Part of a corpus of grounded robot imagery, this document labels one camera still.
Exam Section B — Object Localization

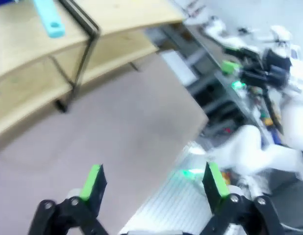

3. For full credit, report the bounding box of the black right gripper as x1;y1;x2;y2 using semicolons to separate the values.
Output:
221;47;293;90

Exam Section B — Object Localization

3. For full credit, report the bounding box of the black left gripper finger with green pad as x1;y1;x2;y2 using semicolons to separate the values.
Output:
27;164;110;235

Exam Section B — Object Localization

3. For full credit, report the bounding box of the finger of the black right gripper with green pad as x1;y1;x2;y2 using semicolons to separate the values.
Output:
200;161;285;235

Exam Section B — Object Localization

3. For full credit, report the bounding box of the teal microfibre duster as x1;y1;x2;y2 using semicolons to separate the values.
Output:
33;0;67;39

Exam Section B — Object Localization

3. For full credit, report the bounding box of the grey metal workbench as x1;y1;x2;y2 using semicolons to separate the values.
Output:
146;22;284;147

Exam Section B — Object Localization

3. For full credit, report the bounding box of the white flat panel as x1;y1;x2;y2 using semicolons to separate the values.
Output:
161;50;198;85

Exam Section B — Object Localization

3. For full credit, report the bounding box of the white ribbed base plate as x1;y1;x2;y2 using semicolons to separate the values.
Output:
119;141;231;235

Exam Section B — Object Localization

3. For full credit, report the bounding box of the light wooden shelf black frame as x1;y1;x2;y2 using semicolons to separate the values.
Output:
0;0;184;145

